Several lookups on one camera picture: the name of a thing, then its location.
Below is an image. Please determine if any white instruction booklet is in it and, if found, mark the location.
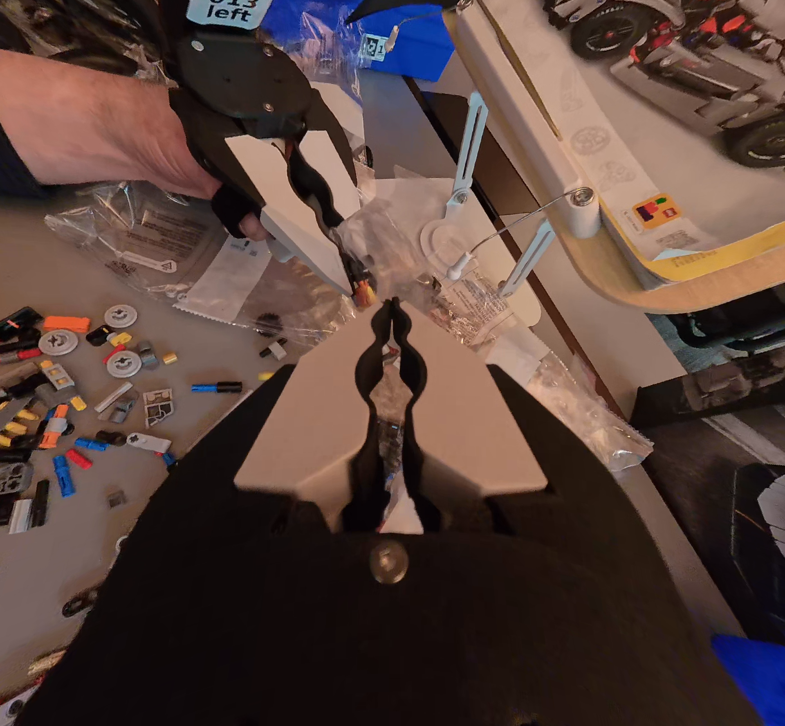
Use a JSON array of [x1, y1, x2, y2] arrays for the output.
[[411, 0, 785, 291]]

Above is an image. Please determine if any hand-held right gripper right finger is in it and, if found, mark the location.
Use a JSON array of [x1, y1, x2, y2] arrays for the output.
[[392, 298, 550, 530]]

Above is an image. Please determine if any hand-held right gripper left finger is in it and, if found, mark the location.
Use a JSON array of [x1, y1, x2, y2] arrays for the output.
[[233, 298, 396, 533]]

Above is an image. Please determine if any pile of toy bricks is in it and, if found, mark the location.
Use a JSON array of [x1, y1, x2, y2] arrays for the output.
[[0, 303, 289, 537]]

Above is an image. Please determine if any wire page holder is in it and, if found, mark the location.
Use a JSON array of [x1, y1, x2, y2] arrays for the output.
[[386, 0, 473, 46], [446, 186, 596, 282]]

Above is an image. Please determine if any serrated white paper bag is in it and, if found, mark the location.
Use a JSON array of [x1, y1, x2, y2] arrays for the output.
[[175, 235, 274, 325]]

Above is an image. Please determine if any long grey toy beam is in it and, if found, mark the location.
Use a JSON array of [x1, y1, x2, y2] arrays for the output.
[[0, 684, 40, 726]]

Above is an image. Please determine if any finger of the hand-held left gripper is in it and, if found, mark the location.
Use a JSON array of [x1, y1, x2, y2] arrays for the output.
[[224, 136, 364, 299], [299, 128, 363, 227]]

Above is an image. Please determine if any flat clear empty bag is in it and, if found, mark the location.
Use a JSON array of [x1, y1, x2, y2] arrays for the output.
[[43, 180, 277, 322]]

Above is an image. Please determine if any person's left hand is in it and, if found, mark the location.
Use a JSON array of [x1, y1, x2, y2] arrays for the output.
[[92, 70, 272, 243]]

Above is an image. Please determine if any crumpled clear bag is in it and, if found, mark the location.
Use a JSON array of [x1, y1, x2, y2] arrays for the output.
[[521, 352, 654, 475]]

